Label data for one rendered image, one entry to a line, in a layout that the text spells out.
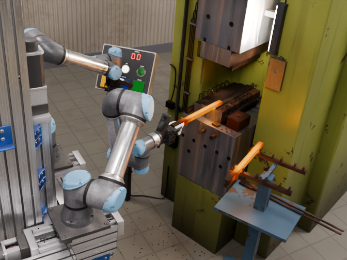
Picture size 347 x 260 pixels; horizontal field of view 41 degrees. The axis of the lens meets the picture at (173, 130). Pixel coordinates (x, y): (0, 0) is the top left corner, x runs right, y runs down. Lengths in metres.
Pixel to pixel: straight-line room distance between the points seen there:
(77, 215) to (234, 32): 1.20
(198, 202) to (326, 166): 0.86
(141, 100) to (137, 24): 3.77
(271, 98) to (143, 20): 3.38
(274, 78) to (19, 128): 1.34
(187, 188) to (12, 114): 1.44
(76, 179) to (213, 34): 1.10
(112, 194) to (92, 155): 2.05
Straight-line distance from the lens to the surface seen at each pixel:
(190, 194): 2.99
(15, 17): 1.75
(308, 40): 2.41
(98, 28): 5.53
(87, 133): 4.23
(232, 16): 2.43
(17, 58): 1.82
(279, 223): 2.45
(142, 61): 2.81
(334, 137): 3.03
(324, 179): 3.19
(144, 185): 3.62
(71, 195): 1.99
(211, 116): 2.69
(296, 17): 2.41
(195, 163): 2.84
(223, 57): 2.52
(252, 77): 3.04
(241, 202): 2.51
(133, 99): 2.01
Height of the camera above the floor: 2.25
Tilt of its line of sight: 31 degrees down
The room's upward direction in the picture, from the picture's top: 5 degrees clockwise
